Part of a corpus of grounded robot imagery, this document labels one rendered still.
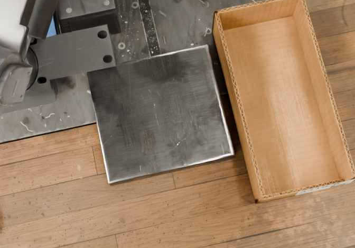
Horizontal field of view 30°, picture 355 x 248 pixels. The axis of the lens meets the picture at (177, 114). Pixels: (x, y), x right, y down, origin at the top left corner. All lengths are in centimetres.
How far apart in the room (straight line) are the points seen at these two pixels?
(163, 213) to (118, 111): 15
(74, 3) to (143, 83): 14
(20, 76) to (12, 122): 35
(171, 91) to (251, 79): 11
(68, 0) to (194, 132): 24
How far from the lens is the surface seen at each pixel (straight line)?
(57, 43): 68
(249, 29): 94
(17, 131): 93
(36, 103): 74
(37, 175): 91
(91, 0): 88
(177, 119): 88
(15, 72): 57
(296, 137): 90
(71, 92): 93
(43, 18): 63
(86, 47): 68
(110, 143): 88
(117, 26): 92
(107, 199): 89
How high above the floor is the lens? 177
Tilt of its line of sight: 75 degrees down
